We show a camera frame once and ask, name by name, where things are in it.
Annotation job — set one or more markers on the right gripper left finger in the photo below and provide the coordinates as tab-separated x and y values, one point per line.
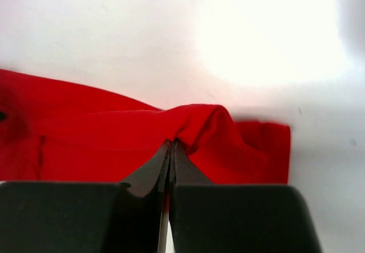
126	216

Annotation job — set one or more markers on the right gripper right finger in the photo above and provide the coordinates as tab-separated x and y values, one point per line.
206	217

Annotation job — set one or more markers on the red t-shirt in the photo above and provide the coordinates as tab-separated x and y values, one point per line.
60	131

